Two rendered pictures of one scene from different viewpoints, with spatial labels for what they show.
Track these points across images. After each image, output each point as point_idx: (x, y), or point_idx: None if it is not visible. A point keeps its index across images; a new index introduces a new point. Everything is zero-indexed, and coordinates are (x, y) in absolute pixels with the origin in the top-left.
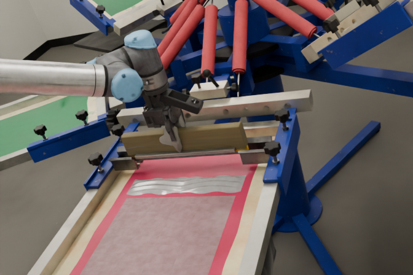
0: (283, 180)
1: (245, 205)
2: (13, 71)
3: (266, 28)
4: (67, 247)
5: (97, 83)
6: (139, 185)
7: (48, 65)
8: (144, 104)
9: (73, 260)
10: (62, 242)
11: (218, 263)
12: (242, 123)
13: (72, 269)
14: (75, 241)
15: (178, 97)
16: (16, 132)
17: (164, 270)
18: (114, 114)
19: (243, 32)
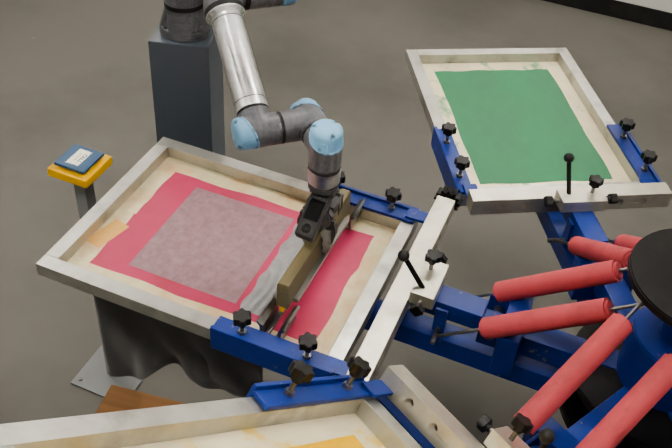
0: (215, 337)
1: (213, 308)
2: (220, 35)
3: None
4: (241, 177)
5: (235, 106)
6: None
7: (234, 58)
8: (559, 253)
9: (223, 183)
10: (240, 170)
11: (147, 277)
12: (361, 323)
13: (211, 183)
14: (250, 183)
15: (310, 209)
16: (517, 119)
17: (166, 241)
18: (443, 192)
19: (540, 319)
